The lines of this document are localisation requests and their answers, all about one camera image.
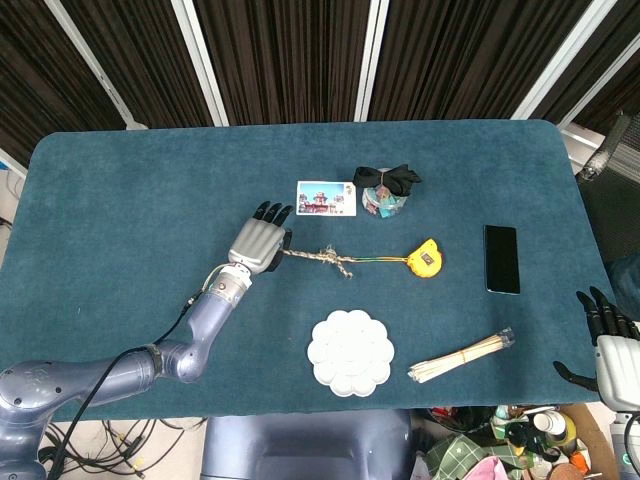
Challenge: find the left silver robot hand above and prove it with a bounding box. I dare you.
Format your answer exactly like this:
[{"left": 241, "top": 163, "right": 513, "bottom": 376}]
[{"left": 227, "top": 200, "right": 295, "bottom": 275}]

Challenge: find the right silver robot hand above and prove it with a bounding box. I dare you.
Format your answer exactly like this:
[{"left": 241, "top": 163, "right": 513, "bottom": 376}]
[{"left": 552, "top": 286, "right": 640, "bottom": 413}]

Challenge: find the braided beige rope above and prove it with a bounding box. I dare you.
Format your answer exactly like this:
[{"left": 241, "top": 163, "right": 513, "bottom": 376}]
[{"left": 282, "top": 243, "right": 414, "bottom": 280}]

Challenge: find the yellow tape measure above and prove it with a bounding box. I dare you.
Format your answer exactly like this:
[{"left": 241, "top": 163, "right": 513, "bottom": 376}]
[{"left": 405, "top": 239, "right": 442, "bottom": 279}]

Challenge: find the teal felt table mat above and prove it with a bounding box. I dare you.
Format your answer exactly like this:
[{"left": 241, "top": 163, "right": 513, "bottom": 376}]
[{"left": 0, "top": 118, "right": 617, "bottom": 422}]

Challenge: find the photo postcard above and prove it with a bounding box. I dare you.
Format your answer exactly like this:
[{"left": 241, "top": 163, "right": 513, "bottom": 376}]
[{"left": 295, "top": 180, "right": 358, "bottom": 217}]

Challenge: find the white plastic bottle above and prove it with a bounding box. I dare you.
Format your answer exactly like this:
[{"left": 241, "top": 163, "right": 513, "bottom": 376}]
[{"left": 532, "top": 410, "right": 579, "bottom": 446}]

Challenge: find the clear jar with black bow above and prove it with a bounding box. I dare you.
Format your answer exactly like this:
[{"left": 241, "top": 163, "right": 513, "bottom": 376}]
[{"left": 353, "top": 162, "right": 423, "bottom": 220}]

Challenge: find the white flower-shaped paint palette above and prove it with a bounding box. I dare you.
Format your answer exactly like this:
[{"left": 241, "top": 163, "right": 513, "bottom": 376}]
[{"left": 306, "top": 309, "right": 396, "bottom": 398}]

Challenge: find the black smartphone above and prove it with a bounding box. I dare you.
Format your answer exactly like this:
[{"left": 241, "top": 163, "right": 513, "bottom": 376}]
[{"left": 482, "top": 224, "right": 522, "bottom": 296}]

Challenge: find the bundle of wooden sticks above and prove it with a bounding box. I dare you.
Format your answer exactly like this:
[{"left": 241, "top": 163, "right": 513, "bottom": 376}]
[{"left": 408, "top": 327, "right": 516, "bottom": 385}]

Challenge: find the green checkered cloth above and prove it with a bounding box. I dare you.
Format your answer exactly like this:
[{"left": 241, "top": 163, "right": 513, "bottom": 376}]
[{"left": 423, "top": 433, "right": 526, "bottom": 480}]

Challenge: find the black office chair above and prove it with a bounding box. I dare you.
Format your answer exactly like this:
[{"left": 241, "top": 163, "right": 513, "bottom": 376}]
[{"left": 574, "top": 110, "right": 640, "bottom": 321}]

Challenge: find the blue-grey robot torso base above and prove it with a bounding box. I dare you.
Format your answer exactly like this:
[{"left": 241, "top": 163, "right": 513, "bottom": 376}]
[{"left": 200, "top": 409, "right": 414, "bottom": 480}]

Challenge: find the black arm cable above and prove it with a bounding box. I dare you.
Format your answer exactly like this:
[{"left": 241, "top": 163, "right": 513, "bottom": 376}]
[{"left": 47, "top": 297, "right": 207, "bottom": 480}]

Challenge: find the floor cable tangle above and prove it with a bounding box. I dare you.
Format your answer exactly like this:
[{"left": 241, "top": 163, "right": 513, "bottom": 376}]
[{"left": 38, "top": 417, "right": 207, "bottom": 480}]

